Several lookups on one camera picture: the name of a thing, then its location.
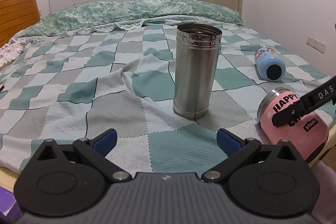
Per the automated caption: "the wall power outlet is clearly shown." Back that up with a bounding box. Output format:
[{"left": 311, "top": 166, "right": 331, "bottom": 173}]
[{"left": 306, "top": 36, "right": 326, "bottom": 53}]

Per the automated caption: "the pink cup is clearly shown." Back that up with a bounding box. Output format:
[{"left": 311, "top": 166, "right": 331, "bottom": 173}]
[{"left": 257, "top": 88, "right": 329, "bottom": 163}]

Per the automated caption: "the blue cup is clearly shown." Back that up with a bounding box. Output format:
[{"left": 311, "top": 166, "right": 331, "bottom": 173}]
[{"left": 255, "top": 46, "right": 286, "bottom": 81}]

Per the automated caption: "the green floral quilt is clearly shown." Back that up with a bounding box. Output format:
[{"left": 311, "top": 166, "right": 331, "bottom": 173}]
[{"left": 15, "top": 0, "right": 243, "bottom": 38}]

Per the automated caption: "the checkered green bedsheet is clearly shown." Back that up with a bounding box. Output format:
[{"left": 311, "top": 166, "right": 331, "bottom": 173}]
[{"left": 1, "top": 20, "right": 329, "bottom": 173}]

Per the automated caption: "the stainless steel cup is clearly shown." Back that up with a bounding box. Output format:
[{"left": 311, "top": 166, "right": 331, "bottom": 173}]
[{"left": 173, "top": 23, "right": 222, "bottom": 120}]

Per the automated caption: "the floral pillow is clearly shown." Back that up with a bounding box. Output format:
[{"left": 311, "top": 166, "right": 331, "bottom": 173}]
[{"left": 0, "top": 38, "right": 26, "bottom": 69}]

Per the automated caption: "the wooden headboard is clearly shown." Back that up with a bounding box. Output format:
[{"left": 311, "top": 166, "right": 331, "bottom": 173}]
[{"left": 0, "top": 0, "right": 41, "bottom": 47}]

